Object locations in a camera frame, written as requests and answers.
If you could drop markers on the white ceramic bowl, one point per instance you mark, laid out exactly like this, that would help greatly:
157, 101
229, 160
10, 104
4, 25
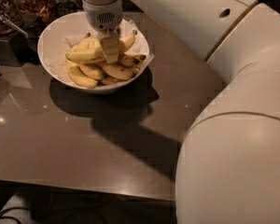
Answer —
51, 50

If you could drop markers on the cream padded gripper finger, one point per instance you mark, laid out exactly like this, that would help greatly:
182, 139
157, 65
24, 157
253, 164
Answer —
110, 48

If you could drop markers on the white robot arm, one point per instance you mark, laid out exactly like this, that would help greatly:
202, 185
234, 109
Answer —
228, 170

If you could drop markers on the rear left yellow banana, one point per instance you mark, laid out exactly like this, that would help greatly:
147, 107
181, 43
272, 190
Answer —
88, 42

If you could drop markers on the glass jar with snacks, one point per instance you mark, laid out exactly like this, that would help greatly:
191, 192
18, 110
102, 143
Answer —
43, 9

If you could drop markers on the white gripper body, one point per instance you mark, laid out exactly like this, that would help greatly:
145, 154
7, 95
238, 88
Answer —
103, 17

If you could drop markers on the centre right yellow banana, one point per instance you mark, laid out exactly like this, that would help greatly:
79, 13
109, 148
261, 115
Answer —
116, 70

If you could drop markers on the bottom yellow banana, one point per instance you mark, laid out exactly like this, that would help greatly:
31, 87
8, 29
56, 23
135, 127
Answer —
108, 80

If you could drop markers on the front left yellow banana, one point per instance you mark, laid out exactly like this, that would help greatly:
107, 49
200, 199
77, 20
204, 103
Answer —
79, 77

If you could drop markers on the small right yellow banana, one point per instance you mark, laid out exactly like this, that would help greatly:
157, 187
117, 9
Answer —
131, 60

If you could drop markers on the white paper bowl liner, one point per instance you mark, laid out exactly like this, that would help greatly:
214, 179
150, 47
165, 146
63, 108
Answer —
140, 45

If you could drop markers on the long yellow banana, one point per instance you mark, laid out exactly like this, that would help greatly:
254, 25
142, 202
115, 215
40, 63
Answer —
96, 56

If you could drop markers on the glass jar with nuts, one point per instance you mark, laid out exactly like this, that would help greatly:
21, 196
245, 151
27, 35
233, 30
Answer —
3, 8

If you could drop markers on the middle lower yellow banana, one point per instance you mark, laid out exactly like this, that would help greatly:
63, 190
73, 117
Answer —
92, 71

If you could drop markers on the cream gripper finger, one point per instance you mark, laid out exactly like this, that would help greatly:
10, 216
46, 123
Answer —
109, 33

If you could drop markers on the metal scoop handle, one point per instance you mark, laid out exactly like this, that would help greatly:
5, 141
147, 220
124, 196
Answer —
5, 19

